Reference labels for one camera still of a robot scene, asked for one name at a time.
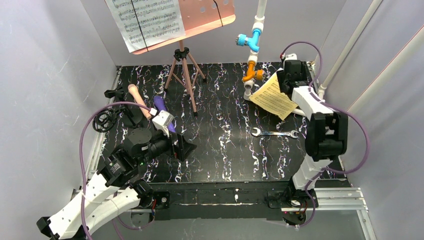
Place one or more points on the yellow sheet music page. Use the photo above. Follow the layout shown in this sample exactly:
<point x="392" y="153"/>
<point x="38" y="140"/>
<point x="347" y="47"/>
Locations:
<point x="269" y="98"/>

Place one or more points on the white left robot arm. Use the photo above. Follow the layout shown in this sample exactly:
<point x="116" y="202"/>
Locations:
<point x="116" y="186"/>

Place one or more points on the pink microphone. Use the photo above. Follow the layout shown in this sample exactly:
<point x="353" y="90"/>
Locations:
<point x="134" y="91"/>

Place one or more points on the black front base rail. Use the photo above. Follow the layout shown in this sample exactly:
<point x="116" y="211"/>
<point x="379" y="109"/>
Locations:
<point x="270" y="200"/>

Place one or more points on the white PVC pipe frame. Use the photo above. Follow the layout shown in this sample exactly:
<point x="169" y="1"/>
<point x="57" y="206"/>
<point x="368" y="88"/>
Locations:
<point x="289" y="89"/>

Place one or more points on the pink tripod music stand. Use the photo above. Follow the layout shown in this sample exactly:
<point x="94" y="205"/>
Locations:
<point x="198" y="17"/>

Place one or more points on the purple microphone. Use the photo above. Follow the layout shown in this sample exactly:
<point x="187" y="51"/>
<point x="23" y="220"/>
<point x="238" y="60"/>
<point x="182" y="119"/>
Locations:
<point x="160" y="105"/>

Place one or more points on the silver open-end wrench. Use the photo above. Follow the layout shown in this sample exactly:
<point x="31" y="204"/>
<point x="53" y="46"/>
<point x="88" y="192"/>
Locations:
<point x="256" y="132"/>

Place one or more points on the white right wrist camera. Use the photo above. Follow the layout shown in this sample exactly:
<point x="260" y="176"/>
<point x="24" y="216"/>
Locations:
<point x="288" y="57"/>

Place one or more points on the black tripod mic stand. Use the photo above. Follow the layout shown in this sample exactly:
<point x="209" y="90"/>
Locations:
<point x="107" y="118"/>

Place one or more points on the white wall pipe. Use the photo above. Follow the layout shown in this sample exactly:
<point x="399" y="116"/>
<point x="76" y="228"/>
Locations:
<point x="350" y="43"/>

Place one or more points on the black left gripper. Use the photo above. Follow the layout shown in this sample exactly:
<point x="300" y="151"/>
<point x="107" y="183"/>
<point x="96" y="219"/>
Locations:
<point x="176" y="146"/>

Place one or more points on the orange pipe valve fitting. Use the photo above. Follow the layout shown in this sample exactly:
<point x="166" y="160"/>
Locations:
<point x="252" y="73"/>

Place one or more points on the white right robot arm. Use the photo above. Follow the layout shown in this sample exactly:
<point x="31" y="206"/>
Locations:
<point x="326" y="134"/>

